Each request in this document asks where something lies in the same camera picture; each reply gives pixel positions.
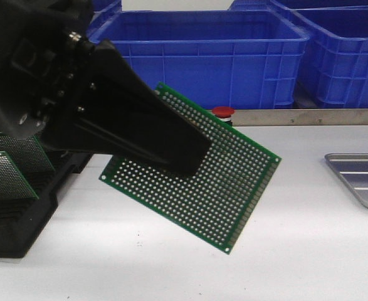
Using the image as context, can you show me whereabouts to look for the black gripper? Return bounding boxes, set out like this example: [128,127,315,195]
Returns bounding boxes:
[0,1,93,139]

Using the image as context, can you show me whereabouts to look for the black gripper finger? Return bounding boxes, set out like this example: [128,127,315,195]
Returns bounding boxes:
[41,40,211,176]

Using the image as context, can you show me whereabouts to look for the green perforated board front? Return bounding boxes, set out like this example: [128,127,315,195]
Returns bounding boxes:
[0,151,39,201]

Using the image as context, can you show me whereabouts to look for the green perforated circuit board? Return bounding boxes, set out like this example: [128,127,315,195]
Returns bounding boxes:
[99,83,281,253]

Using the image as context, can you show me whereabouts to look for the green perforated board middle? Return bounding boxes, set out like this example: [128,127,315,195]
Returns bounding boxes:
[0,132,55,173]

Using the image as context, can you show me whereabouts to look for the black slotted board rack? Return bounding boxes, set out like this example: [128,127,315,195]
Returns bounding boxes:
[0,152,92,258]

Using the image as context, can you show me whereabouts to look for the silver metal tray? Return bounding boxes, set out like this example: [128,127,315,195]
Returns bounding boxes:
[325,153,368,208]

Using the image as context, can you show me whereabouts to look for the blue crate far left back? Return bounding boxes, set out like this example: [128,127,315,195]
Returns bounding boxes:
[87,0,122,36]

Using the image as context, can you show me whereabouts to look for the red emergency stop button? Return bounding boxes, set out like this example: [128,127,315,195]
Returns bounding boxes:
[211,106,235,125]

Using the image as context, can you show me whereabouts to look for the blue plastic crate centre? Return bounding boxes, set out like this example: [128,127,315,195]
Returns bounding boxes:
[90,10,308,109]

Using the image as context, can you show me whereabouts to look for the blue plastic crate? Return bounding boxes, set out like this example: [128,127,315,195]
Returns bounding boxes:
[90,10,308,109]
[292,9,368,108]

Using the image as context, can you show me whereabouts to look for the blue crate far right back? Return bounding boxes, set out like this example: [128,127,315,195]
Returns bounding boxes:
[228,0,368,11]

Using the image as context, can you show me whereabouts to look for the blue plastic crate right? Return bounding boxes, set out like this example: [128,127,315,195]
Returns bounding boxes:
[292,9,368,108]

